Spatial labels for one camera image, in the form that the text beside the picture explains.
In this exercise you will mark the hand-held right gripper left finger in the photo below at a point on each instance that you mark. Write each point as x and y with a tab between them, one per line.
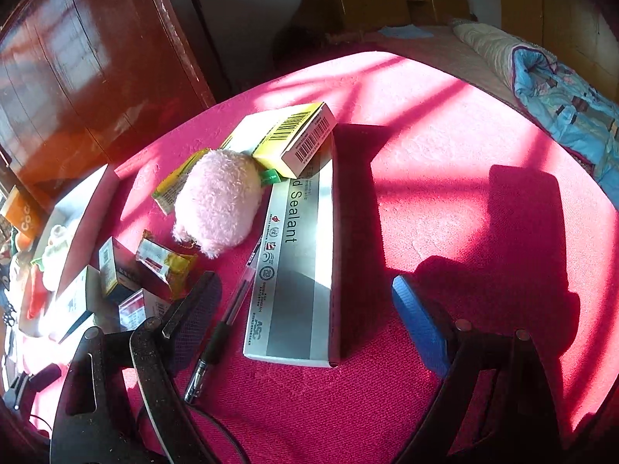
193	319

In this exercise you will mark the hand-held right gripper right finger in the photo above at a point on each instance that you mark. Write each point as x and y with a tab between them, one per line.
418	319

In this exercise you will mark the long grey sealant box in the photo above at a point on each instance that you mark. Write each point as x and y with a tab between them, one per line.
300	299

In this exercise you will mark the pink plush toy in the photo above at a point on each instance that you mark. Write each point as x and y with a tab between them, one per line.
217	203

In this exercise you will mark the yellow tissue pack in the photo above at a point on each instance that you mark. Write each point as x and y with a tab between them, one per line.
169	188

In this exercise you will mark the white storage box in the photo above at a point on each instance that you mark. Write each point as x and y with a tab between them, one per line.
89	222

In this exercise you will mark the white yellow barcode box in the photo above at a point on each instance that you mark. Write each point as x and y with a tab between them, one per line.
290	140

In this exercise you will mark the black pen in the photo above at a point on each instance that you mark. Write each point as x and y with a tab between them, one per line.
213	343

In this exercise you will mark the small white red box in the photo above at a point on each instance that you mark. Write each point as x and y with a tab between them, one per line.
140	307

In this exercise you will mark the yellow snack packet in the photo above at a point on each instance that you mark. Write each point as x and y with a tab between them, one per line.
164	266

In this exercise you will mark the white grey box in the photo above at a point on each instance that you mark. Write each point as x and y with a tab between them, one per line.
77	299

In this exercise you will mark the orange box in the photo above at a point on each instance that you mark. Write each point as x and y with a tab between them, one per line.
22	212

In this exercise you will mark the blue printed blanket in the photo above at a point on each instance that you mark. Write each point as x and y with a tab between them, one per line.
561	101

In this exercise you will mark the brown bed sheet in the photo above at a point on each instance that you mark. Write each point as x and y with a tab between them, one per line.
445	55

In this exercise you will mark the red wooden wardrobe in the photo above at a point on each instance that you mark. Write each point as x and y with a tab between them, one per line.
96	58

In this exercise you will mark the beige quilt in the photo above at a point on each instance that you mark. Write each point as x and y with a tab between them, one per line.
488	43

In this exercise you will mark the light blue cloth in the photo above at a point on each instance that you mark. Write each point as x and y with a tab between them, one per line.
406	32

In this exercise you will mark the wooden bed headboard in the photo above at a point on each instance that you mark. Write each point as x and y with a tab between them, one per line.
377	0

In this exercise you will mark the brown wooden closet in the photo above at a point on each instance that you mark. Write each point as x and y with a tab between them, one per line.
556	5

